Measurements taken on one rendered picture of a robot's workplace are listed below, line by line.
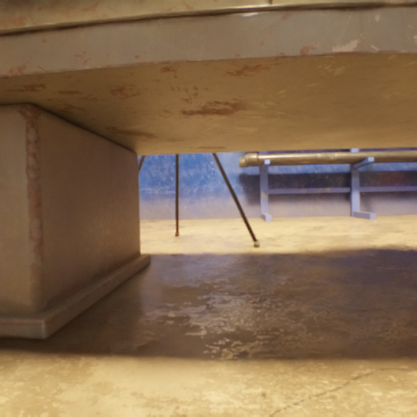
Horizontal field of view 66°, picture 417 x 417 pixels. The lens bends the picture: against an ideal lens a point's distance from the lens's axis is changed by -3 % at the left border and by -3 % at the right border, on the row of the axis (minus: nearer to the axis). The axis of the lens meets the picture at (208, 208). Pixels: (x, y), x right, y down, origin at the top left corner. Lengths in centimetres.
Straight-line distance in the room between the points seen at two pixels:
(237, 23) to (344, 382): 46
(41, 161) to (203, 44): 35
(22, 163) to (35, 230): 12
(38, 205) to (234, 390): 43
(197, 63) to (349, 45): 19
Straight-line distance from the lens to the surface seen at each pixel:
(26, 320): 63
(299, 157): 341
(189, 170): 387
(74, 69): 50
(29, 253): 63
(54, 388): 48
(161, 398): 43
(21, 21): 80
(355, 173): 392
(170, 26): 48
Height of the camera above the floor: 22
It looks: 2 degrees down
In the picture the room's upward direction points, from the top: 1 degrees counter-clockwise
